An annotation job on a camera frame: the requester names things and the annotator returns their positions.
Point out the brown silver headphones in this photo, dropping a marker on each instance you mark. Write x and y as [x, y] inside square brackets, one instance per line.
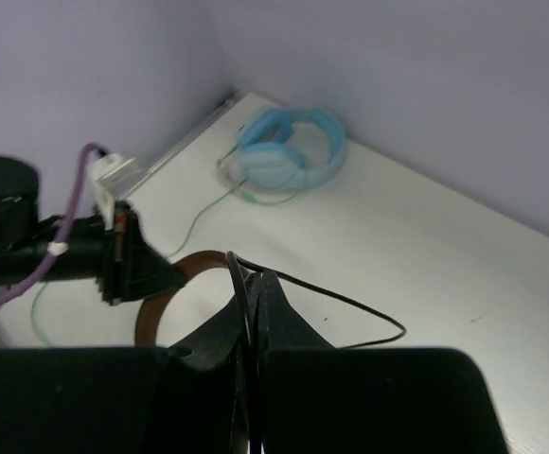
[152, 309]

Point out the light blue headphones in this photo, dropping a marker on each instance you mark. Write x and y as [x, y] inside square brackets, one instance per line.
[262, 157]

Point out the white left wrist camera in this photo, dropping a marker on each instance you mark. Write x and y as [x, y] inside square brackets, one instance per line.
[110, 176]

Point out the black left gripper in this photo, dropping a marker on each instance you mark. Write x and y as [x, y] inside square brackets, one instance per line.
[125, 267]

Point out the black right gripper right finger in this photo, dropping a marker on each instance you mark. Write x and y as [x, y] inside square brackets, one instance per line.
[316, 398]

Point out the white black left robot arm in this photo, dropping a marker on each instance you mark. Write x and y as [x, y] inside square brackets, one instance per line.
[29, 246]

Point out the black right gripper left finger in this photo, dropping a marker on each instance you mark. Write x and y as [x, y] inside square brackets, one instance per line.
[193, 397]

